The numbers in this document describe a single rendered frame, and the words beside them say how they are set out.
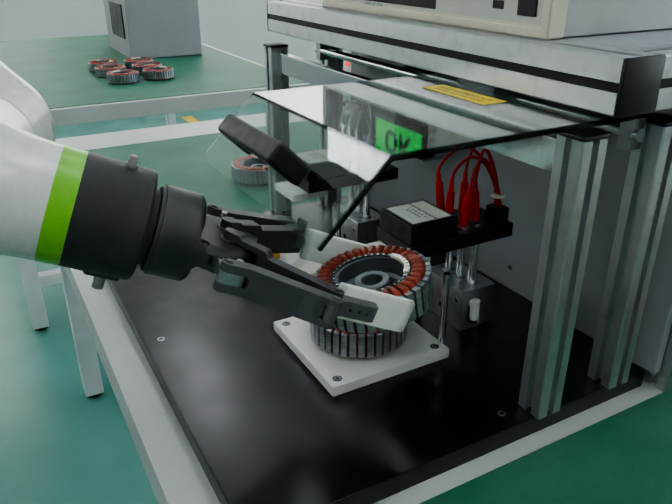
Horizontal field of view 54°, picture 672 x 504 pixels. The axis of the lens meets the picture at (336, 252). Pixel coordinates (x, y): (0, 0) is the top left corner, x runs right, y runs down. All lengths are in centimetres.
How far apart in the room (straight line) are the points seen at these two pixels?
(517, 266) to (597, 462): 31
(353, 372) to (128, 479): 115
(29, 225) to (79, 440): 146
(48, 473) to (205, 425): 122
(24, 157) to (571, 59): 43
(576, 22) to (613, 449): 41
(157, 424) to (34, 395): 145
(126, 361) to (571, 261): 51
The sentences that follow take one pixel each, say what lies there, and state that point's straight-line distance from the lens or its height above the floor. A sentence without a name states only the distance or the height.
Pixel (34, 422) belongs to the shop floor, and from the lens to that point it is 205.
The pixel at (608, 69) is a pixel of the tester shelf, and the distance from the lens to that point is 57.
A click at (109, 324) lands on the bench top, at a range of 90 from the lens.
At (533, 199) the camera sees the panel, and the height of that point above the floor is 91.
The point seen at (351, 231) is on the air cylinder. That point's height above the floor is 80.
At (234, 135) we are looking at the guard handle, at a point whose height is 105.
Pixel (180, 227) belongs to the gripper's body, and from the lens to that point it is 52.
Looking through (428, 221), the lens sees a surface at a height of 92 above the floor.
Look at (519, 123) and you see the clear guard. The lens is 55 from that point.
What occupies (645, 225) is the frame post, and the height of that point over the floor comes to 96.
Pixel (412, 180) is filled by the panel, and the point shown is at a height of 85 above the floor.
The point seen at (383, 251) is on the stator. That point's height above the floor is 92.
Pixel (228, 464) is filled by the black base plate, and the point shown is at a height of 77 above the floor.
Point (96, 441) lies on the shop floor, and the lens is 192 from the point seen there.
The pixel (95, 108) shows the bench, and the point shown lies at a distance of 220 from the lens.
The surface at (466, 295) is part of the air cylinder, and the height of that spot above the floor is 82.
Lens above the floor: 119
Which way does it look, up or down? 25 degrees down
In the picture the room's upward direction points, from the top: straight up
